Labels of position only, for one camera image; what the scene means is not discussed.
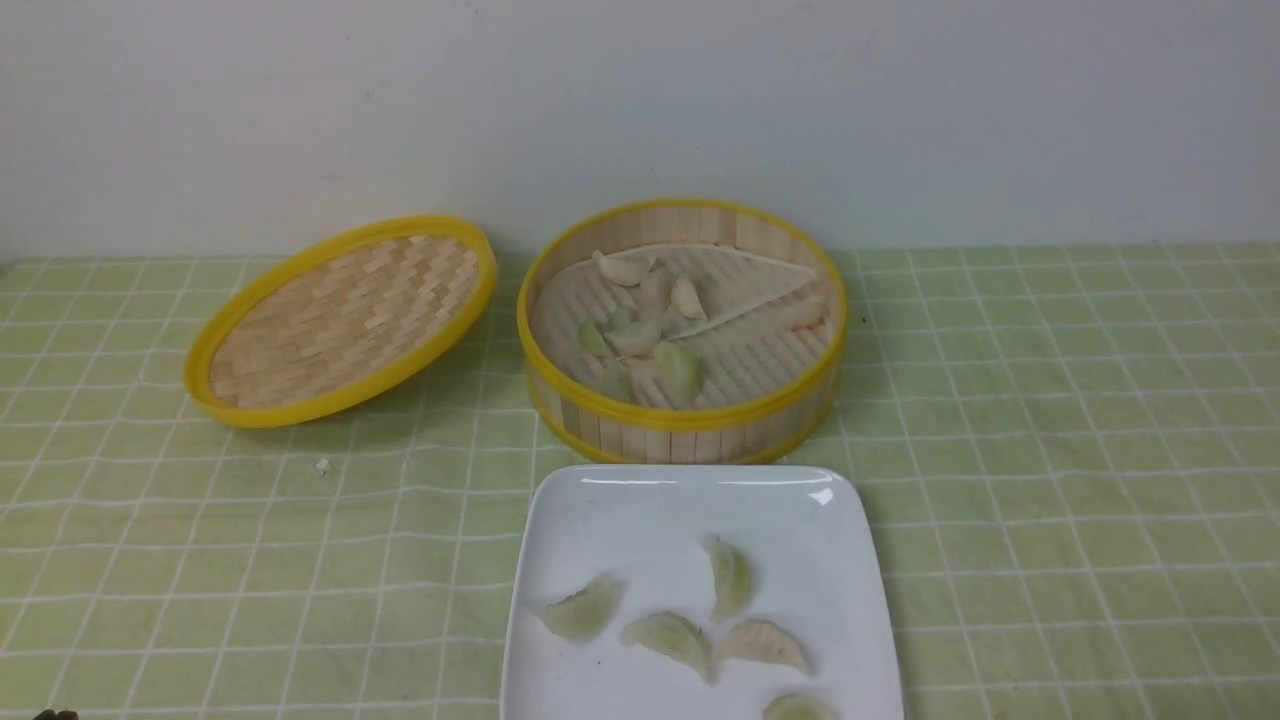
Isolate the pale green dumpling plate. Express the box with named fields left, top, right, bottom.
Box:
left=703, top=536, right=754, bottom=623
left=620, top=610, right=714, bottom=685
left=534, top=575, right=625, bottom=643

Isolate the green dumpling front steamer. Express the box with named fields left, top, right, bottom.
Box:
left=652, top=340, right=701, bottom=405

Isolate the yellow rimmed bamboo steamer lid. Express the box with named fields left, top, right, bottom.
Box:
left=183, top=215, right=498, bottom=429

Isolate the white square plate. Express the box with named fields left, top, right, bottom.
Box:
left=500, top=465, right=908, bottom=719

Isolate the dark object bottom left corner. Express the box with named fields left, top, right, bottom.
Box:
left=33, top=708, right=79, bottom=720

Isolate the pale green dumpling upright plate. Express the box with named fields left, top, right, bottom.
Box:
left=703, top=536, right=754, bottom=623

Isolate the pale dumpling plate bottom edge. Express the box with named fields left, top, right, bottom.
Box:
left=762, top=692, right=838, bottom=720

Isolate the pink white dumpling right steamer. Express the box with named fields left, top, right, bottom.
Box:
left=774, top=295, right=826, bottom=331

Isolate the white steamer liner paper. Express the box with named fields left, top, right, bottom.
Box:
left=529, top=243, right=833, bottom=410

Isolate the green checkered tablecloth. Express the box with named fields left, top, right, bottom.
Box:
left=1, top=245, right=1279, bottom=719

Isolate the cream dumpling plate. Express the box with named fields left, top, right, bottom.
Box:
left=712, top=618, right=815, bottom=676

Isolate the pale green dumpling left steamer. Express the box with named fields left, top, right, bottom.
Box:
left=577, top=306, right=663, bottom=359

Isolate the yellow rimmed bamboo steamer basket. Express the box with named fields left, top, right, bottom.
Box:
left=517, top=199, right=849, bottom=464

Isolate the white dumpling top of steamer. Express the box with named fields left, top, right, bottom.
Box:
left=591, top=250, right=654, bottom=287

